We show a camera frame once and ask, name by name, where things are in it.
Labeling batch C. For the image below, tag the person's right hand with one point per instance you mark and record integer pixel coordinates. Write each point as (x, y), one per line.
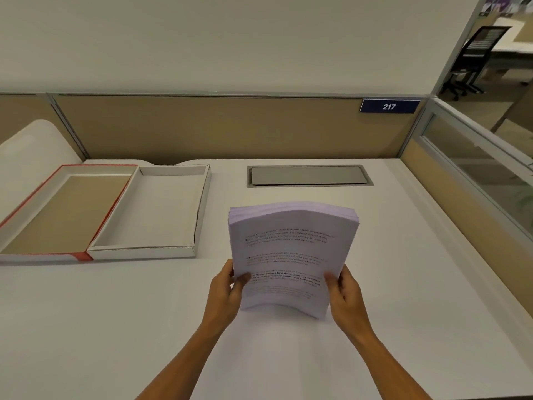
(349, 302)

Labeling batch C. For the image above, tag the person's left hand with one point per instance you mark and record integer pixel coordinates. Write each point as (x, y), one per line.
(221, 295)

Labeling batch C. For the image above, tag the person's left thumb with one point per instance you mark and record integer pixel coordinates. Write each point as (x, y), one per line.
(242, 283)

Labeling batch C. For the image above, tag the person's right thumb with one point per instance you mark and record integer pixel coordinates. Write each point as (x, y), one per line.
(331, 285)

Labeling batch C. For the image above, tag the stack of printed paper sheets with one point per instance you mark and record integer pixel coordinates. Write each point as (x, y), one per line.
(291, 258)

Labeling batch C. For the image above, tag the person's left forearm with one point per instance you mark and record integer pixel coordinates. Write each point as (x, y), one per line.
(183, 362)

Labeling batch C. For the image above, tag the person's right forearm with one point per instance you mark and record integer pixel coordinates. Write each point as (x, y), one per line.
(389, 366)

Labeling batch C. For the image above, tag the white cardboard box tray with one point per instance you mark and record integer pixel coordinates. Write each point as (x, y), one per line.
(154, 212)

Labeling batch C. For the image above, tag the beige partition panel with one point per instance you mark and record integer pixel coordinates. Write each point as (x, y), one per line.
(229, 129)

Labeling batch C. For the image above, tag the glass partition panel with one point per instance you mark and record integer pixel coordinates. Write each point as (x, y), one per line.
(479, 170)

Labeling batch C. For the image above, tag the blue number sign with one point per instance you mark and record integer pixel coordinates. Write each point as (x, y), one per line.
(389, 106)

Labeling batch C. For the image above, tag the red-edged cardboard box lid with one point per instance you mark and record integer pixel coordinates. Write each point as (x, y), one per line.
(62, 212)

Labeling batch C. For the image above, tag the black office chair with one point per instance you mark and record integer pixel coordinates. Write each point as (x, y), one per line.
(474, 58)

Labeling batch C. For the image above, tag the white background desk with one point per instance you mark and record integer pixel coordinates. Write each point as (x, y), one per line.
(514, 43)

